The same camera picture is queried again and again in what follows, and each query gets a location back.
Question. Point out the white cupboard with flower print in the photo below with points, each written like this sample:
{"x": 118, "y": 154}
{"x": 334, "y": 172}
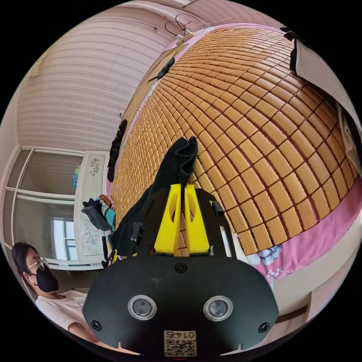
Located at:
{"x": 90, "y": 181}

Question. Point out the person's right forearm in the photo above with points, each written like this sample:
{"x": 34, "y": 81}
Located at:
{"x": 80, "y": 331}

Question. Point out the black pants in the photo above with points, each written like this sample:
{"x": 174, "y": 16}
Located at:
{"x": 169, "y": 169}

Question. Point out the small black cloth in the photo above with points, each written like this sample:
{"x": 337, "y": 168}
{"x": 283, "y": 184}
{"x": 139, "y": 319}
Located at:
{"x": 165, "y": 68}

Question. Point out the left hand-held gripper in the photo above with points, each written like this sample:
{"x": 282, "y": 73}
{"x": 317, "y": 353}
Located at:
{"x": 109, "y": 254}

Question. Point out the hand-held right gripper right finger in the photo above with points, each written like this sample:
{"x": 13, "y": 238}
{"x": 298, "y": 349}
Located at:
{"x": 196, "y": 232}

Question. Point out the black garment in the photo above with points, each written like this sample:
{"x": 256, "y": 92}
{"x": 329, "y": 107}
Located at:
{"x": 116, "y": 152}

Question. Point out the heap of dark and patterned clothes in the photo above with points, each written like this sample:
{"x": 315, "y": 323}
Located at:
{"x": 94, "y": 215}

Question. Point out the person's body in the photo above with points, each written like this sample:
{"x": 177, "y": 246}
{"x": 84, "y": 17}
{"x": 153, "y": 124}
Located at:
{"x": 56, "y": 305}

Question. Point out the window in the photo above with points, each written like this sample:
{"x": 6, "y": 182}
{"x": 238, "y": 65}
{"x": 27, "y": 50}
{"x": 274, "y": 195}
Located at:
{"x": 65, "y": 240}

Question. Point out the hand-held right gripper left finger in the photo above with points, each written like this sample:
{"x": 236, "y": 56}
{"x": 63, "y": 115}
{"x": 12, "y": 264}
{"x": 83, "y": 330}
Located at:
{"x": 169, "y": 226}

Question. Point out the bed with woven mat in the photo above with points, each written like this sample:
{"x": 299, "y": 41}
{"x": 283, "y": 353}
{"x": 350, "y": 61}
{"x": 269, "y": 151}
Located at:
{"x": 254, "y": 127}

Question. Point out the flat cardboard sheet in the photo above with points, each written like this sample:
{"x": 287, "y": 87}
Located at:
{"x": 176, "y": 51}

